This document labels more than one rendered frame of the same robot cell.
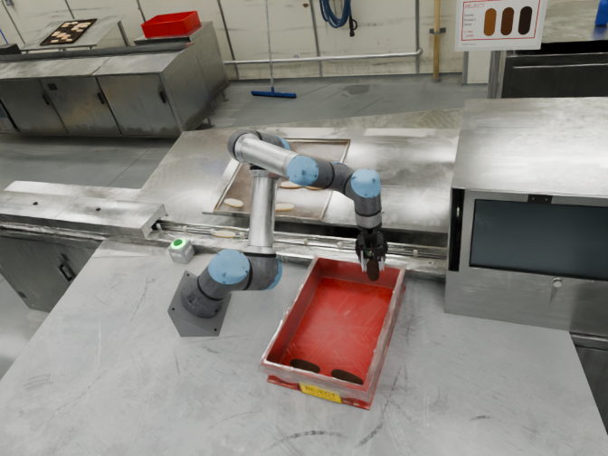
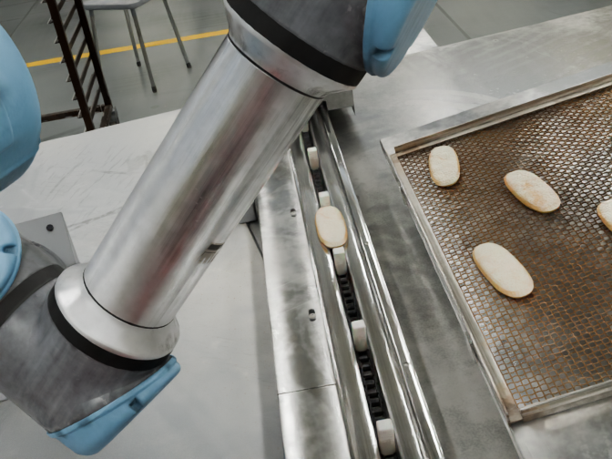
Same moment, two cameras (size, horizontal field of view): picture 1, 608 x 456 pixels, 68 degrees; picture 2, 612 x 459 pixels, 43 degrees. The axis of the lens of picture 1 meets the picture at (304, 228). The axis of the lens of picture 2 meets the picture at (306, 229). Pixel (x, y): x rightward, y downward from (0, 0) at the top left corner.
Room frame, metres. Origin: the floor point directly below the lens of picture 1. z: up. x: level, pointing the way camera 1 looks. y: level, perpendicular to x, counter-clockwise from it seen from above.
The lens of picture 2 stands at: (1.10, -0.39, 1.36)
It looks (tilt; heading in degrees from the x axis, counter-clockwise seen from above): 31 degrees down; 62
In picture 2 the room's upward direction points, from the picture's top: 9 degrees counter-clockwise
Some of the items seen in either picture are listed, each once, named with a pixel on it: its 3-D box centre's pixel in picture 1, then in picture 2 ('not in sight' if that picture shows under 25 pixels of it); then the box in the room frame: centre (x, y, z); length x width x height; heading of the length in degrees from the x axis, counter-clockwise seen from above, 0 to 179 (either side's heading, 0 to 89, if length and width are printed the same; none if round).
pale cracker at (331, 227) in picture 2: (224, 233); (331, 224); (1.51, 0.33, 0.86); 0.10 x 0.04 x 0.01; 63
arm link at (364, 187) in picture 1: (365, 192); not in sight; (0.99, -0.18, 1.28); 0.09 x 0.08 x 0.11; 28
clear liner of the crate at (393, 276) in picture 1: (339, 321); not in sight; (0.92, -0.05, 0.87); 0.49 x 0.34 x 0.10; 151
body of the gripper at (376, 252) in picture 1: (370, 238); not in sight; (0.98, -0.18, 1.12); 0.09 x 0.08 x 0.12; 169
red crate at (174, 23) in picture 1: (171, 23); not in sight; (5.22, 0.93, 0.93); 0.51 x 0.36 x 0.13; 67
